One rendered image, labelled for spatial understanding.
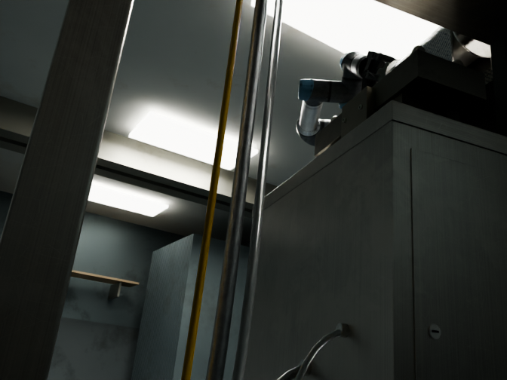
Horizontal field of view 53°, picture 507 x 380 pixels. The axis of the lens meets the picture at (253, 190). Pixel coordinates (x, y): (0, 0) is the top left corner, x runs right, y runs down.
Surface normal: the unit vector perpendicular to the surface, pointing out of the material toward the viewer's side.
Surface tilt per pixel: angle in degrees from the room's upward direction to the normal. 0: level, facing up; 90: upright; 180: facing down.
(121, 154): 90
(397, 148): 90
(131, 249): 90
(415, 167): 90
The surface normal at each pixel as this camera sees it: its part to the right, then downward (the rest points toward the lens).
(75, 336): 0.52, -0.26
